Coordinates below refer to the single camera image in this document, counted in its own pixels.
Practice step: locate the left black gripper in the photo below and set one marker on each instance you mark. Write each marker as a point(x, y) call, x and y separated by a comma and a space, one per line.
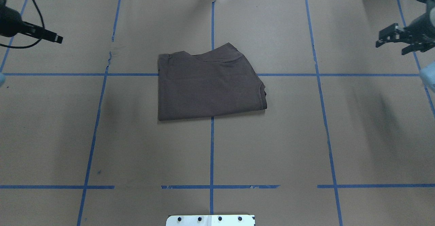
point(11, 22)

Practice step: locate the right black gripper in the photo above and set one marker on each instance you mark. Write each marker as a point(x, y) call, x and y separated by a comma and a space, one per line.
point(420, 29)

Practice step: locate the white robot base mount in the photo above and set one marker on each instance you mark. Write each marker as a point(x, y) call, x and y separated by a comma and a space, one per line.
point(211, 220)

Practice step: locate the dark brown t-shirt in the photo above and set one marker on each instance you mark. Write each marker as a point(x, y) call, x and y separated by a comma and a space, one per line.
point(216, 83)

